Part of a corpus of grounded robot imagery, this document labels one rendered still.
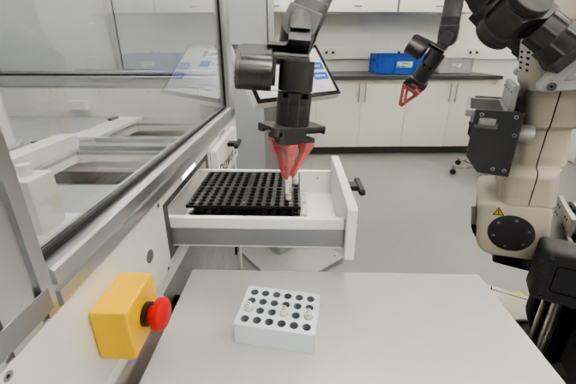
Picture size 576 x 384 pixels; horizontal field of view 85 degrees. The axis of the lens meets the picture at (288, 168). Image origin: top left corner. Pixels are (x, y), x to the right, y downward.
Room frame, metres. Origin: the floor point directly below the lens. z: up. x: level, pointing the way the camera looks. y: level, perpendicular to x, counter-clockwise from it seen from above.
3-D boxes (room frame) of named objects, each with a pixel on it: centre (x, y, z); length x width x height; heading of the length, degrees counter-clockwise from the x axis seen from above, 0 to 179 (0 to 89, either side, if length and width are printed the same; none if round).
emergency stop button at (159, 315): (0.30, 0.16, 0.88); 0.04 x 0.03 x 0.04; 178
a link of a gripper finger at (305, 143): (0.53, 0.00, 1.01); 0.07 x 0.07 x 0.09; 33
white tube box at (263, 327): (0.39, 0.01, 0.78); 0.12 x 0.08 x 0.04; 80
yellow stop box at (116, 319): (0.30, 0.20, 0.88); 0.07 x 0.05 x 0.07; 178
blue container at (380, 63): (3.87, -1.29, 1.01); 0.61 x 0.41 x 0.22; 91
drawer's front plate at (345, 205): (0.63, -0.12, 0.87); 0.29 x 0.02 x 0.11; 178
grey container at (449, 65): (3.96, -1.94, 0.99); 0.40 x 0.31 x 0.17; 91
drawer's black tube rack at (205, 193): (0.63, 0.08, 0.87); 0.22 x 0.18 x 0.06; 88
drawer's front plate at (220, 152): (0.95, 0.20, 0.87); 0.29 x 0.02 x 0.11; 178
